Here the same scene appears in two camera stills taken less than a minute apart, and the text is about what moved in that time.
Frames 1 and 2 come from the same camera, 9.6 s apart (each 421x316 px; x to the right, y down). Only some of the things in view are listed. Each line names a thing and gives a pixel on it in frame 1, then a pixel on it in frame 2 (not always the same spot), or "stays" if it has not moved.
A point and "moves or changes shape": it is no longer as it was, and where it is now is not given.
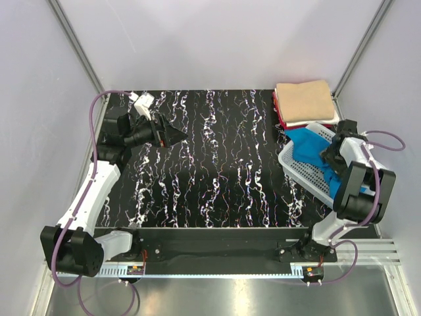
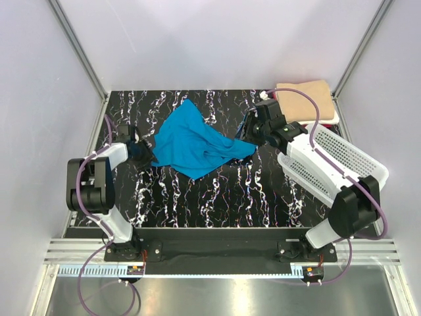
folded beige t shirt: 308,101 stays
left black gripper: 165,133 -> 148,156
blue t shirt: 308,147 moves or changes shape
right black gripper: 327,154 -> 250,119
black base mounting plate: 288,245 stays
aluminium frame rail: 371,252 stays
